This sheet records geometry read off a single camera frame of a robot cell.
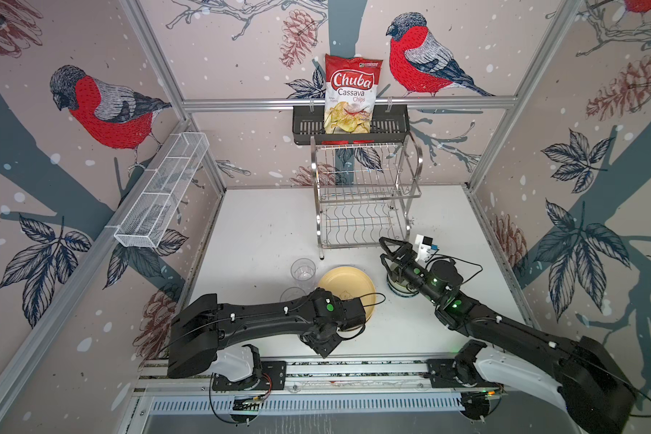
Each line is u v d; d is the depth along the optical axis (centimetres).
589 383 40
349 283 89
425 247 73
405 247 68
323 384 73
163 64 82
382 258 78
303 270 91
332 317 52
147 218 71
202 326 41
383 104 90
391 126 95
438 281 58
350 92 83
